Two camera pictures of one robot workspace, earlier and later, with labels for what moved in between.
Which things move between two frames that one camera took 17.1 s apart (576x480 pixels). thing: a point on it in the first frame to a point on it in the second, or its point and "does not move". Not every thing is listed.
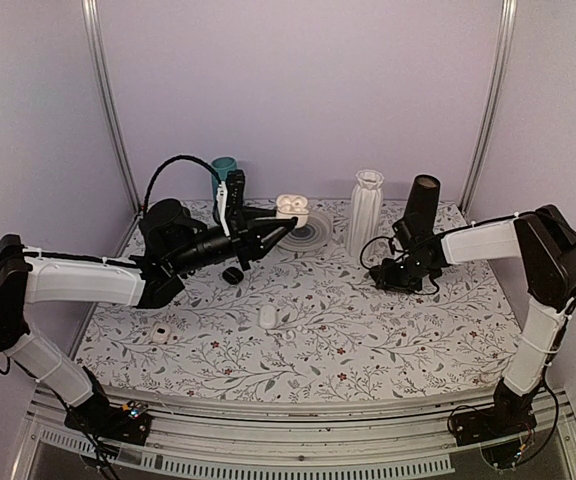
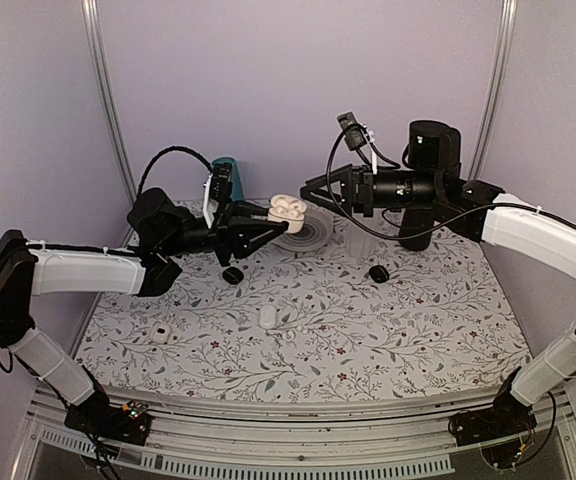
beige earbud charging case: (289, 206) does not move
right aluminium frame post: (502, 53) does not move
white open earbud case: (160, 333) does not move
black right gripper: (389, 281) to (362, 202)
